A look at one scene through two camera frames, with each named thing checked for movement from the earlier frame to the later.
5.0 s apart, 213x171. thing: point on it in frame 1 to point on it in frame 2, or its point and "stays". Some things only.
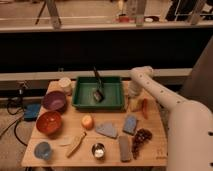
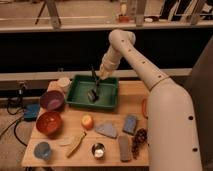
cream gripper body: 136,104 to 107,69
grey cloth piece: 108,129 stays
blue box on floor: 31,111 stays
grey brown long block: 125,154 stays
